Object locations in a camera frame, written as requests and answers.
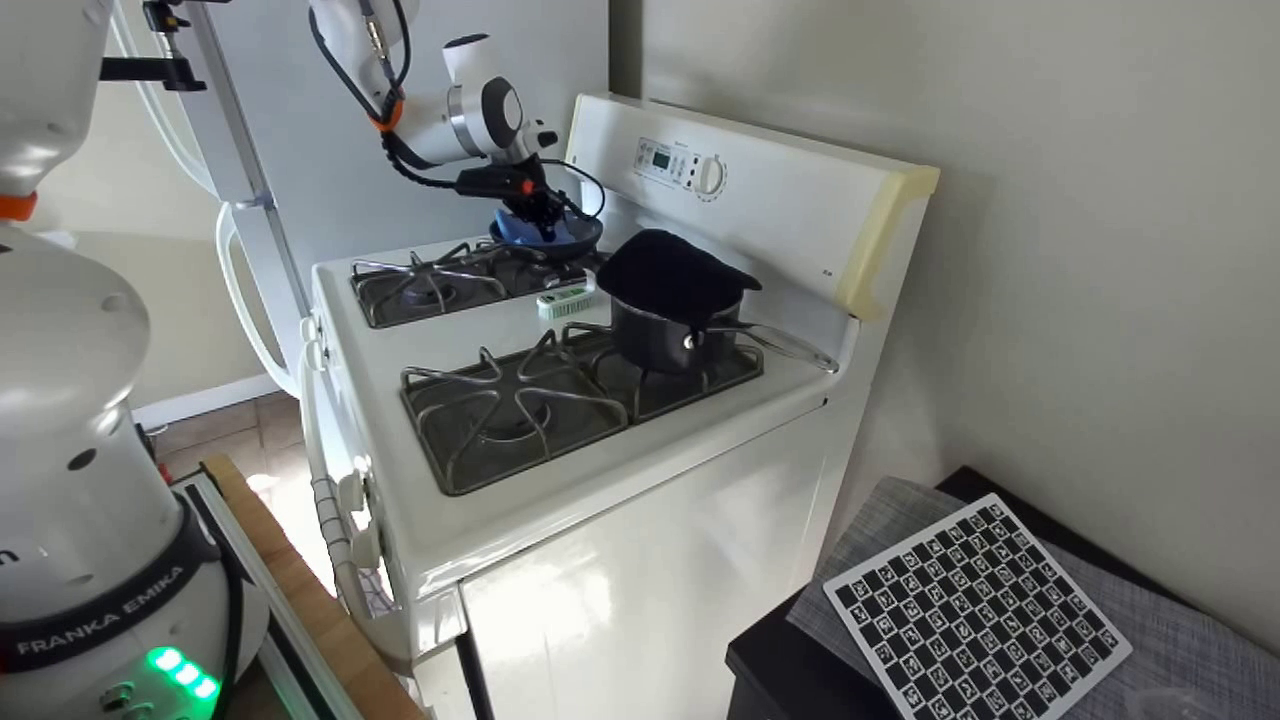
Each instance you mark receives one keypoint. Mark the small white green sponge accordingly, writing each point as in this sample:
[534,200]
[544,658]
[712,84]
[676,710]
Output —
[567,298]

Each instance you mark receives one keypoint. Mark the wooden board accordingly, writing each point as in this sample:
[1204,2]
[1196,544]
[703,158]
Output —
[313,601]

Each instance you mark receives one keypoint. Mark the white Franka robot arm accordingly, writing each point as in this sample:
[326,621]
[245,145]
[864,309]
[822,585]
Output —
[83,535]

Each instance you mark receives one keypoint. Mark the blue cleaning cloth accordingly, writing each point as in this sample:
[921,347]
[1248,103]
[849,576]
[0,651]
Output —
[515,238]

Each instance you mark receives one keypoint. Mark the black cloth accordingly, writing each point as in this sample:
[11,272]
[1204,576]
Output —
[673,272]

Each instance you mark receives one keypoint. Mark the white gas stove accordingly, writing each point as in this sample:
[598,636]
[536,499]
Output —
[601,585]

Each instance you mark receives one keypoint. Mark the aluminium frame robot table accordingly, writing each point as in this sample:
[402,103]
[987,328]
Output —
[245,562]

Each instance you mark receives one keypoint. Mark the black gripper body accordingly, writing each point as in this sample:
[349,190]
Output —
[515,186]

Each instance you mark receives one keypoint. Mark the checkered calibration board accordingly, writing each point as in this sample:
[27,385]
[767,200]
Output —
[983,615]

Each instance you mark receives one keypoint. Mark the refrigerator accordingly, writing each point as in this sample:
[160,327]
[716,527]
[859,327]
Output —
[333,200]

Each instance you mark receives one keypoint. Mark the black stove grate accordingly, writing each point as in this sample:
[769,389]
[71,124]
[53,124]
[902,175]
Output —
[534,400]
[425,286]

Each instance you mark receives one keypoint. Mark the dark metal pot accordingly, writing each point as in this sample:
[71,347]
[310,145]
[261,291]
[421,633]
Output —
[660,347]

